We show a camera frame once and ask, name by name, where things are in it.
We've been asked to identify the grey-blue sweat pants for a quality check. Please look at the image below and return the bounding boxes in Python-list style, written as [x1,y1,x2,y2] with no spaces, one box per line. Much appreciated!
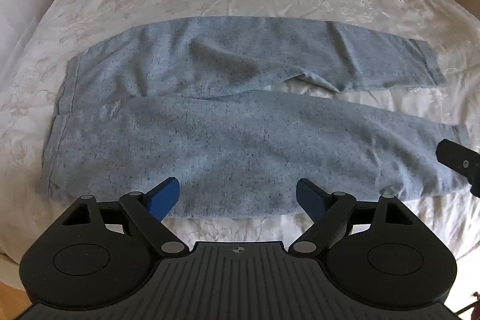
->
[35,16,471,221]

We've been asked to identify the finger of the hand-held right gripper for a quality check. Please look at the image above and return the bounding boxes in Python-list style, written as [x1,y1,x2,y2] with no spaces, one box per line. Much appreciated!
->
[436,139,480,198]

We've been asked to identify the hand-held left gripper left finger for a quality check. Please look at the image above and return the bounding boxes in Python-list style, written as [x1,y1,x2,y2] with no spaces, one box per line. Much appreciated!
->
[60,176,190,260]

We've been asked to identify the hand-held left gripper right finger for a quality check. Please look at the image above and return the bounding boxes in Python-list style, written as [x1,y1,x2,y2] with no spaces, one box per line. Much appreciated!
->
[288,178,414,259]

